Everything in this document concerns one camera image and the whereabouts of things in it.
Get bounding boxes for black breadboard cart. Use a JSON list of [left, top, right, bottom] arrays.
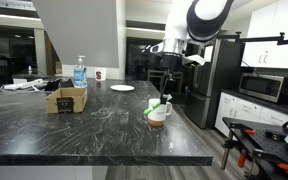
[[221, 117, 288, 180]]

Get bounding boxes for white cup red S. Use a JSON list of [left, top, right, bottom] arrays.
[[95, 68, 106, 81]]

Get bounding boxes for white kitchen cabinets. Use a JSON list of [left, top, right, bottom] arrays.
[[242, 0, 288, 69]]

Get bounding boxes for large whiteboard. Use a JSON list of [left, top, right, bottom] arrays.
[[32, 0, 126, 80]]

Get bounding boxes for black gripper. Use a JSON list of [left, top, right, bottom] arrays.
[[160, 53, 182, 104]]

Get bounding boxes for white plate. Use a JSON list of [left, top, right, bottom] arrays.
[[110, 85, 135, 92]]

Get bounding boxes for black camera mount rod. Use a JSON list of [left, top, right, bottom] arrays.
[[217, 32, 288, 45]]

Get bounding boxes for white mug brown base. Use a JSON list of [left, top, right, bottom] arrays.
[[147, 102, 172, 127]]

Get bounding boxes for orange clamp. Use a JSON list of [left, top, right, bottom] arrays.
[[238, 150, 247, 168]]

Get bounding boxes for stainless microwave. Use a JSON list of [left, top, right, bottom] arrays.
[[239, 73, 284, 103]]

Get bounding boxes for green marker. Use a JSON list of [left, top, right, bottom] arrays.
[[143, 103, 160, 115]]

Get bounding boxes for black refrigerator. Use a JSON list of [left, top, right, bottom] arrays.
[[184, 39, 244, 129]]

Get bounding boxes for hand sanitizer bottle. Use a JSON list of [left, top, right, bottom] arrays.
[[73, 55, 87, 88]]

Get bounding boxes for black device on table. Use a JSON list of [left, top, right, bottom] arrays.
[[45, 79, 73, 91]]

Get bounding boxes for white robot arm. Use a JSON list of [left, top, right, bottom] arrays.
[[150, 0, 234, 104]]

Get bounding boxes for open cardboard box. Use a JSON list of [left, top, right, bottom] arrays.
[[45, 87, 87, 114]]

